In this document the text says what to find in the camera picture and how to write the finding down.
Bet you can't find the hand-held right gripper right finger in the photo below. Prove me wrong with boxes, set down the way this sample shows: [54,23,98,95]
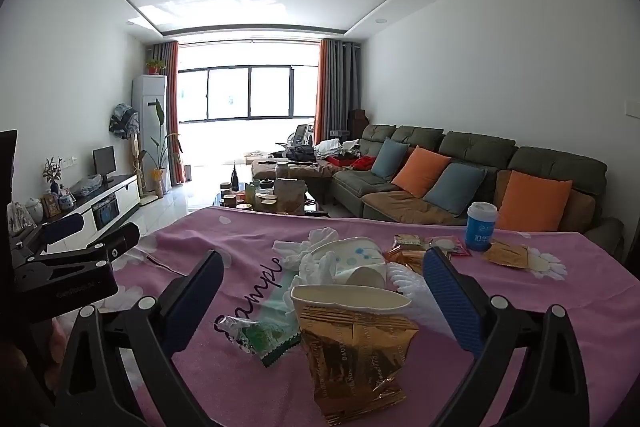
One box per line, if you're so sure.
[422,246,591,427]

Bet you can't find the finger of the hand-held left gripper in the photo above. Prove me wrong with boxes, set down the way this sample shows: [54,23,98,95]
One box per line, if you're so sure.
[20,222,142,282]
[7,212,86,258]

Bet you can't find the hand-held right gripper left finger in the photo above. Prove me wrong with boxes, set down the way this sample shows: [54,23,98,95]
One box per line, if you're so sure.
[52,249,226,427]

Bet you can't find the grey patterned cloth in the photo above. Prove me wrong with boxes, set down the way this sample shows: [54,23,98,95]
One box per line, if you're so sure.
[290,284,408,325]

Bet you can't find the crushed patterned paper cup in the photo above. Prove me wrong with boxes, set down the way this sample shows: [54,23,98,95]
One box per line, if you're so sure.
[310,238,388,290]

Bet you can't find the gold snack packet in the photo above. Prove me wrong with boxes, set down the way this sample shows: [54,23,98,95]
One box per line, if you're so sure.
[298,304,421,425]

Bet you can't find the clear plastic wrapped ornament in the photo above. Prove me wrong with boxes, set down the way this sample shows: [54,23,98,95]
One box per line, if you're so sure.
[7,202,36,233]

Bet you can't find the plastic wrapped bundle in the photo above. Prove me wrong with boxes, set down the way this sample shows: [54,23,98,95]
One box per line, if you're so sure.
[72,174,106,198]

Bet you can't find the crumpled silver green wrapper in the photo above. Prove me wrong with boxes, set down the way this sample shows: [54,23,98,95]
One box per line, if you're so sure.
[214,313,263,354]

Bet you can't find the white black TV cabinet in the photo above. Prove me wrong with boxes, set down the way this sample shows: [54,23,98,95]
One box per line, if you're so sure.
[10,173,142,253]

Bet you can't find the red white packet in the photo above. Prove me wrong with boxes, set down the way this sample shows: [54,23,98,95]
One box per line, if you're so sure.
[427,236,473,260]

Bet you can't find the small tree in blue vase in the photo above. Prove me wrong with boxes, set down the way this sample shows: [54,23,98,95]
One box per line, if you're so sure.
[42,157,66,195]

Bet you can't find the orange snack packet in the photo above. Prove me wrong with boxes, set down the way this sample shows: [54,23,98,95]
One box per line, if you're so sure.
[384,248,426,277]

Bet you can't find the flat gold wrapper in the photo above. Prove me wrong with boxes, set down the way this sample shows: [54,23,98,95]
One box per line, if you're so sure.
[482,242,531,268]

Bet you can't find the small brown snack packet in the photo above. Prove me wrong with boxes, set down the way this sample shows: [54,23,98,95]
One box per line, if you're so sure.
[393,234,426,253]

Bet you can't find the blue paper cup with lid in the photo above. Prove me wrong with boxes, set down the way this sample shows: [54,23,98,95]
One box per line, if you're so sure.
[465,202,498,253]

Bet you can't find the black monitor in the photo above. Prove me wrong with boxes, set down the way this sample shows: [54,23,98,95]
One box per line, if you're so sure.
[92,146,117,185]

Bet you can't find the pink floral blanket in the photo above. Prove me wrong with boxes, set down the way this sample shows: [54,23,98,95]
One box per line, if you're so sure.
[50,206,640,427]

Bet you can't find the tall leafy potted plant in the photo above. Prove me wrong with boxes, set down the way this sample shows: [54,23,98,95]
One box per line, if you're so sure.
[142,99,183,198]

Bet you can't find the green snack wrapper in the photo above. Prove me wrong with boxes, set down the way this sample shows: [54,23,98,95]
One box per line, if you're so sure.
[252,272,307,369]

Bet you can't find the blue cushion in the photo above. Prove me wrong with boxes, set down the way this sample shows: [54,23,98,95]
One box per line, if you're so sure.
[424,162,487,217]
[370,137,411,182]

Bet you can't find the group of jars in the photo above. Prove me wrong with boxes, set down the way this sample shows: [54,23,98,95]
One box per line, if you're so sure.
[220,162,308,214]

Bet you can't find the cloth covered standing fan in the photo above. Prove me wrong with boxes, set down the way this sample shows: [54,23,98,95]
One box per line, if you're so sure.
[109,103,146,200]

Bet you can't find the orange cushion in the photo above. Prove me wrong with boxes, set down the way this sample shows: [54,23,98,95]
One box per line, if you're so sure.
[495,170,573,233]
[391,147,451,198]

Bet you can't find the brown paper bag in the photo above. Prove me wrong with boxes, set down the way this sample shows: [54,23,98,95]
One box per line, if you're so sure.
[274,178,307,214]

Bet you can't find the white standing air conditioner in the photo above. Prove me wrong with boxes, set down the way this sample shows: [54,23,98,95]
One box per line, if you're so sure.
[131,74,167,148]

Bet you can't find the grey orange curtain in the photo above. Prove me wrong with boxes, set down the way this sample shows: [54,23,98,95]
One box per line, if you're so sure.
[152,39,181,188]
[315,38,363,148]

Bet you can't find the olive green sofa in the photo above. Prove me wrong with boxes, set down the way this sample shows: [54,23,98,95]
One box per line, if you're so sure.
[330,124,626,258]

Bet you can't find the brown ottoman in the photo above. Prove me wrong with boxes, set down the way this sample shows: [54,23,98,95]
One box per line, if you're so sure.
[250,157,341,188]

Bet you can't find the pile of clothes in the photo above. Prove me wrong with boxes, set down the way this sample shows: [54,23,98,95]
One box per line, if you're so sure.
[315,137,381,170]

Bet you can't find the white grey machine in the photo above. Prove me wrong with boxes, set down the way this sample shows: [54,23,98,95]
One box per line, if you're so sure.
[287,124,316,148]

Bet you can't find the large window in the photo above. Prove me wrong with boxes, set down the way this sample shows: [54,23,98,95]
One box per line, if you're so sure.
[177,42,321,168]

